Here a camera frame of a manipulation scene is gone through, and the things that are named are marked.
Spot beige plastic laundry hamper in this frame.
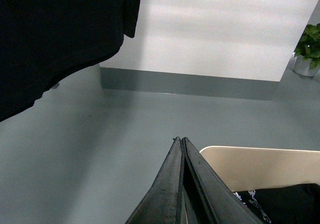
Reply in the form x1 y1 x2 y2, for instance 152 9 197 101
187 144 320 191

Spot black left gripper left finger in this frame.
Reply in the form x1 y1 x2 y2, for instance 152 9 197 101
126 137 185 224

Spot green potted plant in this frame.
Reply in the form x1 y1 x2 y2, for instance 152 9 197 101
293 23 320 77

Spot black hanging garment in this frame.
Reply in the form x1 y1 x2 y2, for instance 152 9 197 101
0 0 141 121

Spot black printed clothes in hamper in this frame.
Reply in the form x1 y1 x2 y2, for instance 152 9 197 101
233 183 320 224

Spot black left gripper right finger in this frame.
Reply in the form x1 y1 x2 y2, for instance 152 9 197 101
182 137 262 224

